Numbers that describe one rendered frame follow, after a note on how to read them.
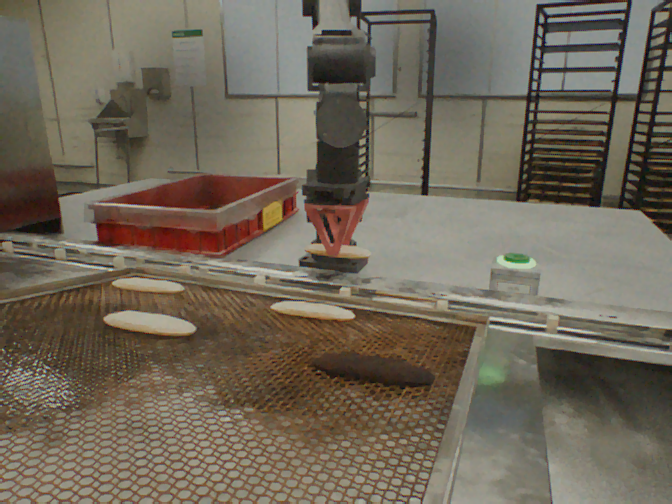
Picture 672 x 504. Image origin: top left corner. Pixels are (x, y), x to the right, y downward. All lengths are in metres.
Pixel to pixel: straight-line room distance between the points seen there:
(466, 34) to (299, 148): 2.05
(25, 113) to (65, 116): 6.33
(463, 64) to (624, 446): 4.66
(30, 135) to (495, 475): 1.19
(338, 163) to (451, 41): 4.49
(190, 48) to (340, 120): 5.69
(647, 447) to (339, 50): 0.54
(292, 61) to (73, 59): 3.08
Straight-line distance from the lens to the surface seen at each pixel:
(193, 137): 6.26
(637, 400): 0.64
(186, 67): 6.26
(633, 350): 0.66
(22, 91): 1.31
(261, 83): 5.73
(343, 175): 0.64
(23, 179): 1.30
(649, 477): 0.54
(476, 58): 5.06
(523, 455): 0.33
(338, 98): 0.57
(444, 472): 0.29
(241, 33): 5.88
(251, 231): 1.15
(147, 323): 0.50
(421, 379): 0.39
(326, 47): 0.64
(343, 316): 0.54
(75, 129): 7.53
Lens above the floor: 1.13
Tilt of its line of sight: 17 degrees down
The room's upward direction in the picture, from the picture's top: straight up
